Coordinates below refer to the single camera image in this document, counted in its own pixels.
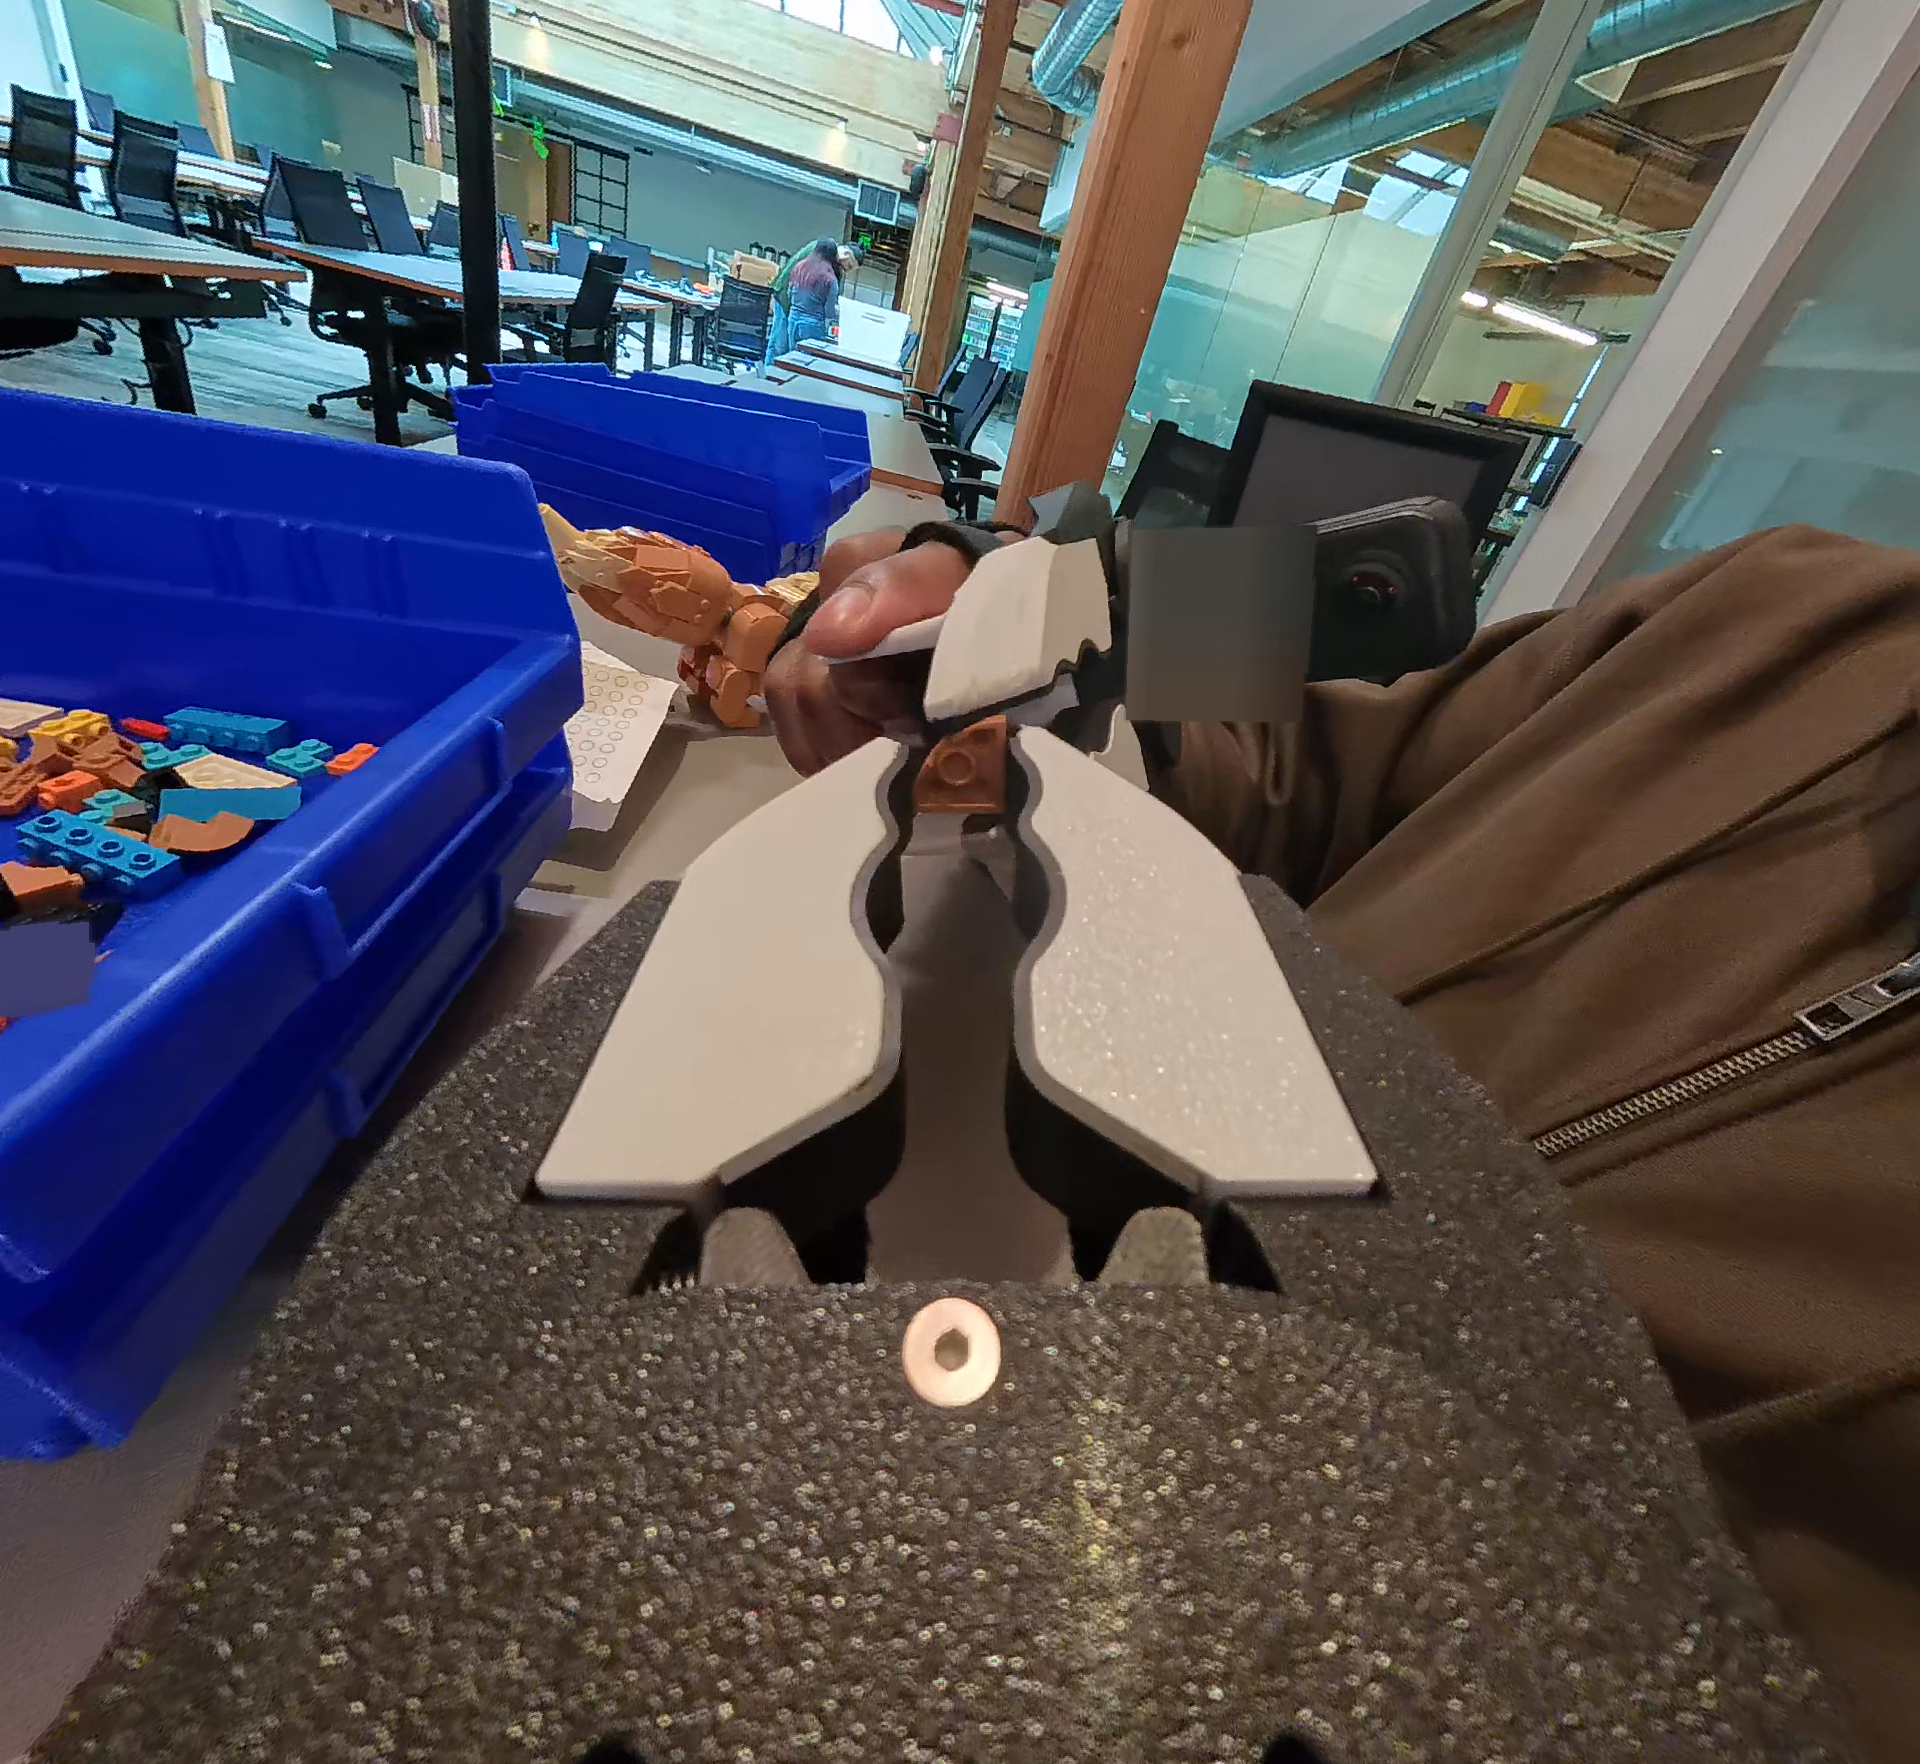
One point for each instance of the person's brown jacket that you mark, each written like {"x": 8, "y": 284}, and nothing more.
{"x": 1724, "y": 1045}

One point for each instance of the tan brick-built toy part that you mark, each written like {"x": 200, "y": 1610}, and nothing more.
{"x": 674, "y": 594}

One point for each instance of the wooden support post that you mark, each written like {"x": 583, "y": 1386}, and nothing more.
{"x": 961, "y": 189}
{"x": 1155, "y": 174}

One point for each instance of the black framed monitor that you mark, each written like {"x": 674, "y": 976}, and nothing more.
{"x": 1365, "y": 466}

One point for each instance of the row of black office chairs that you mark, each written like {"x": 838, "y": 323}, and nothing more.
{"x": 344, "y": 235}

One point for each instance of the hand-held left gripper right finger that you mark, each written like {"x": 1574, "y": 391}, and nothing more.
{"x": 1184, "y": 1015}

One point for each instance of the black stand pole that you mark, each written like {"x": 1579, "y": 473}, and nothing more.
{"x": 470, "y": 114}

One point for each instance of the person's right forearm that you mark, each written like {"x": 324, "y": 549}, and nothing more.
{"x": 1380, "y": 774}

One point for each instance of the pile of toy bricks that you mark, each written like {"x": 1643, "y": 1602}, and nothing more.
{"x": 150, "y": 774}

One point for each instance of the blue plastic bin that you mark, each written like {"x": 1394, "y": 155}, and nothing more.
{"x": 375, "y": 564}

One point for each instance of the silver ventilation duct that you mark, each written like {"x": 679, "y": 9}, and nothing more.
{"x": 1500, "y": 69}

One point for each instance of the white printed paper sheet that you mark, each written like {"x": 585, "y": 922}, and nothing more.
{"x": 622, "y": 728}

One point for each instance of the stack of nested blue bins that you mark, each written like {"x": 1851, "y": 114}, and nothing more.
{"x": 674, "y": 458}

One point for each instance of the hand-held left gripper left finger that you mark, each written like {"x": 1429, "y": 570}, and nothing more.
{"x": 750, "y": 1015}

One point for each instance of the small brown curved brick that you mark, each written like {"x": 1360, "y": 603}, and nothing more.
{"x": 961, "y": 771}

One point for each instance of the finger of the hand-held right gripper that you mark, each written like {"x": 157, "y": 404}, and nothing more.
{"x": 1021, "y": 625}
{"x": 1088, "y": 726}

